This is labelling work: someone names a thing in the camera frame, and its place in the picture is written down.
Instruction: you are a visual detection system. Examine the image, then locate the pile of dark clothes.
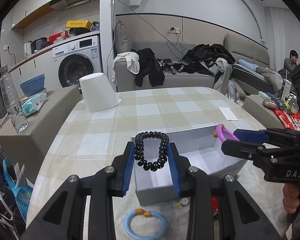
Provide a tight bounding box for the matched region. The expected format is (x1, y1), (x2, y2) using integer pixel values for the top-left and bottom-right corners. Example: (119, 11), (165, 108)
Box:
(180, 44), (236, 76)

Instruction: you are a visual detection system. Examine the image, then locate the checked tablecloth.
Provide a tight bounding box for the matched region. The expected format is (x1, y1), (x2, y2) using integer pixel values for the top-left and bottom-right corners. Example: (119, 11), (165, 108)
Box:
(26, 87), (289, 239)

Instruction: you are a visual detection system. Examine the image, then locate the blue shopping bag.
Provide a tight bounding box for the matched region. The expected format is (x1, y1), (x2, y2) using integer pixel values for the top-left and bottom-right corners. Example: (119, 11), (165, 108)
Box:
(2, 158), (34, 223)

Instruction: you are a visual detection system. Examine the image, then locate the white washing machine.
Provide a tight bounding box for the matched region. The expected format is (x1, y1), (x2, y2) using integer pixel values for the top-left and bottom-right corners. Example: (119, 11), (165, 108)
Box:
(52, 34), (103, 88)

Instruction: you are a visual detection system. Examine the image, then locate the grey phone box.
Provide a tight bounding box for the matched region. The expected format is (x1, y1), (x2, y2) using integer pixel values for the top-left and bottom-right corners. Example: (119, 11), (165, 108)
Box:
(131, 124), (248, 207)

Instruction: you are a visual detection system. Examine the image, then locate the blue cable on wall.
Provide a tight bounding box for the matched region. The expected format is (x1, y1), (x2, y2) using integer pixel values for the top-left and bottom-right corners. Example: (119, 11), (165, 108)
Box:
(72, 0), (188, 63)

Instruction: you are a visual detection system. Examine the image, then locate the clear plastic water bottle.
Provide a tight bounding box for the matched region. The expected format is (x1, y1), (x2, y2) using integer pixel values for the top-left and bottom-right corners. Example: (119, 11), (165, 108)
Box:
(0, 64), (28, 133)

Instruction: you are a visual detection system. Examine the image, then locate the seated person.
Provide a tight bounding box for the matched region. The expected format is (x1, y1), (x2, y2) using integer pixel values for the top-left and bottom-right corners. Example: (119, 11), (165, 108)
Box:
(278, 50), (299, 79)

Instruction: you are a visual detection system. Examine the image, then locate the right hand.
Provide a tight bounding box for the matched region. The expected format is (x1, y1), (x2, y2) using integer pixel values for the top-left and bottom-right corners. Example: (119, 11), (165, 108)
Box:
(282, 183), (300, 214)

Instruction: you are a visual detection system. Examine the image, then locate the wet wipes pack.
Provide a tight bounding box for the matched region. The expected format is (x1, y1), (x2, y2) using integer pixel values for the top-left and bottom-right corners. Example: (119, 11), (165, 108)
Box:
(21, 93), (47, 117)

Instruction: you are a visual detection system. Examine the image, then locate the yellow box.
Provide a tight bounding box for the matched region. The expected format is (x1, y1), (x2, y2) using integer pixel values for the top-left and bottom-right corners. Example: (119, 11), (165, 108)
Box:
(65, 20), (92, 29)

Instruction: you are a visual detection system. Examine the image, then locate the wall socket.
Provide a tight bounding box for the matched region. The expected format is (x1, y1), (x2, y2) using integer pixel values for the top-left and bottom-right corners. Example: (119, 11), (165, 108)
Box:
(169, 27), (180, 34)

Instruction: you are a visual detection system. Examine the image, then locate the black jacket on sofa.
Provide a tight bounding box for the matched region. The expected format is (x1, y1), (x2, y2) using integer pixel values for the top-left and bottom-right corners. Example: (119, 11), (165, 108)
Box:
(135, 48), (165, 87)

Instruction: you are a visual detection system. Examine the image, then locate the grey sofa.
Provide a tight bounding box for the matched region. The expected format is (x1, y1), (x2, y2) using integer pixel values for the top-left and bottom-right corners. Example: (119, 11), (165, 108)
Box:
(113, 41), (233, 93)

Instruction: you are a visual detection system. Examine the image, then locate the blue ring hair tie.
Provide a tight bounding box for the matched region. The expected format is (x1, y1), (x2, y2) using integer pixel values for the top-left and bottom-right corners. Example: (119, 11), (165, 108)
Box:
(123, 208), (169, 240)

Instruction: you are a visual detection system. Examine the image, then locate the blue plastic basin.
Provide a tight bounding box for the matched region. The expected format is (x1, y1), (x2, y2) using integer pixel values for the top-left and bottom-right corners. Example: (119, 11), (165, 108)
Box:
(20, 74), (45, 97)

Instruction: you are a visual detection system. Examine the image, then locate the red packet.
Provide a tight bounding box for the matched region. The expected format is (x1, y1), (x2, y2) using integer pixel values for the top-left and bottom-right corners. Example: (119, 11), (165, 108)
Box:
(273, 109), (300, 131)

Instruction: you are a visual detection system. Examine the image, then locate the black spiral hair tie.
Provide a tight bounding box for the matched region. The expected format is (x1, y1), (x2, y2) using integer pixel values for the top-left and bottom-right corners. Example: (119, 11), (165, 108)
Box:
(134, 130), (170, 172)

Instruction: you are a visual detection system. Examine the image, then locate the white kettle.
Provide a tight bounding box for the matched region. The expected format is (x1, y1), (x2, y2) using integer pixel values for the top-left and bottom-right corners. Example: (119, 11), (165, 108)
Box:
(24, 41), (32, 59)

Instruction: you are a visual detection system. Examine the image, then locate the grey cushion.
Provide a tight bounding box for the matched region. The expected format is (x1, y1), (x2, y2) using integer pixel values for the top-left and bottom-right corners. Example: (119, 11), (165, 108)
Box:
(115, 20), (132, 54)

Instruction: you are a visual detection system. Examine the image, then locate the purple ring hair tie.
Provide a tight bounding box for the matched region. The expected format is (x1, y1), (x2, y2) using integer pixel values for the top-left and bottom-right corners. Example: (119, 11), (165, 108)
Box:
(212, 123), (240, 144)

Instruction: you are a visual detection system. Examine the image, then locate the white garment on sofa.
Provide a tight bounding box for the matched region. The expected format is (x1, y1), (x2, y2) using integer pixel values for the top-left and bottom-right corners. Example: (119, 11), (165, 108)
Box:
(112, 51), (140, 86)

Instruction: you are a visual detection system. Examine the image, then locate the grey low cabinet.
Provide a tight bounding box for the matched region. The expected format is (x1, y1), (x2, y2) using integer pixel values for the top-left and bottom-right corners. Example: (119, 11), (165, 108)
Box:
(0, 85), (81, 183)

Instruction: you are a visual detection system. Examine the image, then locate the white paper card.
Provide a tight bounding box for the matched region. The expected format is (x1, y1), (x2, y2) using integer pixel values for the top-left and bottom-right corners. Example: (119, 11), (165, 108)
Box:
(218, 107), (238, 121)

